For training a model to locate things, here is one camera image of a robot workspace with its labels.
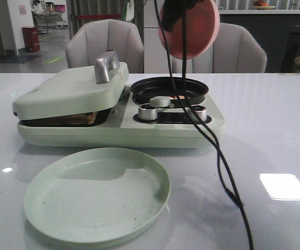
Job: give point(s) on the red bin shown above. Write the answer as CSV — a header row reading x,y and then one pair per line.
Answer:
x,y
31,39

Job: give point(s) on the silver control knob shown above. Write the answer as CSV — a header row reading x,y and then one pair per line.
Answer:
x,y
147,113
197,112

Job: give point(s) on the black round frying pan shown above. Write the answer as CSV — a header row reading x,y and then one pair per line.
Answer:
x,y
148,88

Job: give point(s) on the green breakfast maker base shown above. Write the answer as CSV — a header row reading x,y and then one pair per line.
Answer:
x,y
119,130

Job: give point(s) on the left grey upholstered chair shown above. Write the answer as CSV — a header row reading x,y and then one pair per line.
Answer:
x,y
97,37

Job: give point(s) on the black gripper finger with tape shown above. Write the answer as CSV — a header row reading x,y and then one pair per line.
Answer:
x,y
173,10

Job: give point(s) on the left silver control knob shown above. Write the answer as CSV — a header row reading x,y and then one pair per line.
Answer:
x,y
147,113

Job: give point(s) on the fruit plate on counter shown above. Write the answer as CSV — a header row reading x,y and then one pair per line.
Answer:
x,y
261,5

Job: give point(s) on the pink bowl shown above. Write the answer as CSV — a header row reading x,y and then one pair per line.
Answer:
x,y
202,26

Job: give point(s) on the right grey upholstered chair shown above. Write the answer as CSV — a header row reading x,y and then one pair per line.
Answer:
x,y
234,50

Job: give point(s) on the orange shrimp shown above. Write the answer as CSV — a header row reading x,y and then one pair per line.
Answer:
x,y
177,97

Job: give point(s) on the bread slice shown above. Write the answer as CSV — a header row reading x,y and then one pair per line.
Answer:
x,y
85,118

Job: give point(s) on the light green round plate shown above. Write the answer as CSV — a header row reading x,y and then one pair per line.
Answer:
x,y
99,197

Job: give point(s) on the grey upholstered chair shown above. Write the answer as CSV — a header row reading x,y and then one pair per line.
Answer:
x,y
97,37
234,50

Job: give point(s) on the dark kitchen counter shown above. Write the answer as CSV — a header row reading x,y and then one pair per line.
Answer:
x,y
277,31

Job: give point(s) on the green breakfast maker lid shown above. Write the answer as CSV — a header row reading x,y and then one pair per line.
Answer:
x,y
72,91

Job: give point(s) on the white refrigerator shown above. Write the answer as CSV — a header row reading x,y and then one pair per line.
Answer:
x,y
155,57

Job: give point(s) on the right silver control knob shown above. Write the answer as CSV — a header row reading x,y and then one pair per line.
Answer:
x,y
197,112

